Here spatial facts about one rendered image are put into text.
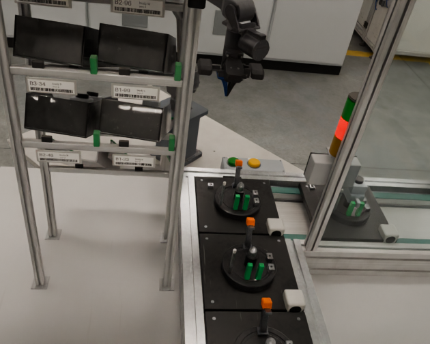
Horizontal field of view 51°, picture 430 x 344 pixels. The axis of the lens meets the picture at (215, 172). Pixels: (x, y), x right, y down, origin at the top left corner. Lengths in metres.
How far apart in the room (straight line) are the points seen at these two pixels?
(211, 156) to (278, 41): 2.80
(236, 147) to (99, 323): 0.89
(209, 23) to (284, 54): 0.77
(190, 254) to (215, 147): 0.65
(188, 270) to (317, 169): 0.41
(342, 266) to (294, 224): 0.19
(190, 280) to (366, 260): 0.52
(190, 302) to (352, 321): 0.45
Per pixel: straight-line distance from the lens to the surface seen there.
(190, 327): 1.08
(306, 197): 1.44
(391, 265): 1.44
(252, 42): 1.20
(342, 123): 1.08
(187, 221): 1.29
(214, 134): 1.83
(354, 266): 1.39
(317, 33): 4.46
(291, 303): 1.13
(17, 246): 1.38
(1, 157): 3.16
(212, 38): 4.29
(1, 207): 1.51
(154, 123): 0.96
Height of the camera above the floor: 1.86
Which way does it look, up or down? 38 degrees down
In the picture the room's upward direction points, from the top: 10 degrees clockwise
